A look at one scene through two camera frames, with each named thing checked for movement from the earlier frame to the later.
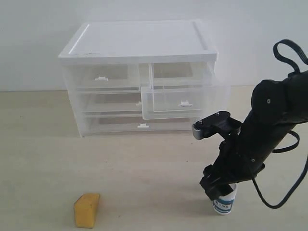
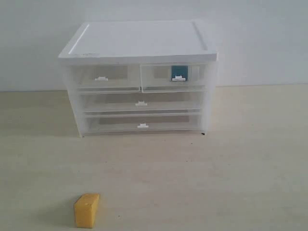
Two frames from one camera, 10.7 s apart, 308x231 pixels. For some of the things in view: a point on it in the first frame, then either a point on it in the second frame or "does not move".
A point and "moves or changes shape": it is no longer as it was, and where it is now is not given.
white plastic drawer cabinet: [141, 76] does not move
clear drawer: [183, 90] moves or changes shape
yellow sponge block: [85, 208] does not move
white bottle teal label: [224, 204] -> [179, 73]
